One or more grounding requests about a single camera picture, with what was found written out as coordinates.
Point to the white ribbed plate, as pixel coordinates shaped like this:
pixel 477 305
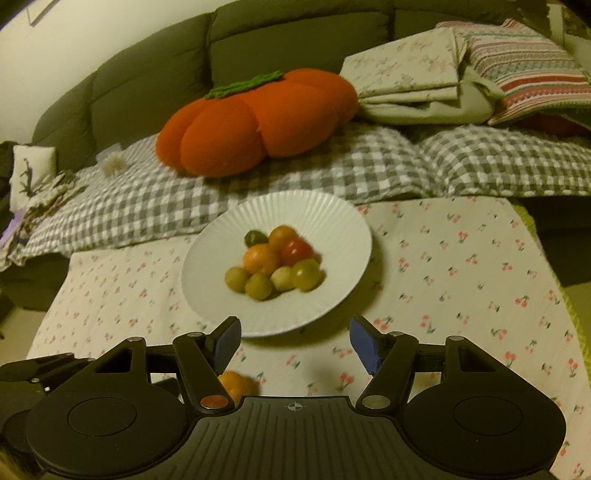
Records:
pixel 323 230

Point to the small orange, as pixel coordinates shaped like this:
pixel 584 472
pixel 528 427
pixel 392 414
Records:
pixel 281 234
pixel 260 259

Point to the folded floral sheet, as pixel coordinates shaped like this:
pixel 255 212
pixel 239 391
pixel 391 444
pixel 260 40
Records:
pixel 401 60

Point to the white printed cushion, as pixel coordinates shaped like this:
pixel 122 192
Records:
pixel 41 161

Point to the dark cloth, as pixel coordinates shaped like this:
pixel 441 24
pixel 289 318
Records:
pixel 5 166

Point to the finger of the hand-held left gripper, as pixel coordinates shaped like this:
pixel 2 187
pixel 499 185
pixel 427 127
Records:
pixel 41 371

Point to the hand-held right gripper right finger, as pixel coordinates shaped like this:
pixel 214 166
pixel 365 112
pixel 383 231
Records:
pixel 364 344

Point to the dark green sofa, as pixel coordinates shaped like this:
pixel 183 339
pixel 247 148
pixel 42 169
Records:
pixel 152 74

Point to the red tomato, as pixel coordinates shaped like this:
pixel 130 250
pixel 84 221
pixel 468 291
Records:
pixel 299 250

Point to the folded beige blanket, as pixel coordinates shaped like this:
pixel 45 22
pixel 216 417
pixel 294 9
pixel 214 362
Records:
pixel 429 113

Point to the large orange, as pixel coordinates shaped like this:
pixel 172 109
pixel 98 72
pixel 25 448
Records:
pixel 238 385

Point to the floral tablecloth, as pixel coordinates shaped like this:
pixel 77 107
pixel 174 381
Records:
pixel 461 277

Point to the orange pumpkin cushion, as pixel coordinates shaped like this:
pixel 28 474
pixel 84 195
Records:
pixel 258 129

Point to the patterned crumpled cloth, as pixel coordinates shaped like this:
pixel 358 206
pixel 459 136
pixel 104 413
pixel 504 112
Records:
pixel 51 194

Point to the yellow green plum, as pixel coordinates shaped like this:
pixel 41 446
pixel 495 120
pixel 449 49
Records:
pixel 305 275

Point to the grey checked blanket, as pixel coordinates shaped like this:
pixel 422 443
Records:
pixel 369 166

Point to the striped pillow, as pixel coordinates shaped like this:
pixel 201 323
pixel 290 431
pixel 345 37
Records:
pixel 521 60

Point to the purple cloth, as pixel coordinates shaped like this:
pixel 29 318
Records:
pixel 11 228

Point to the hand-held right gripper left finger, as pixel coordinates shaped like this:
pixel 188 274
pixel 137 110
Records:
pixel 226 344

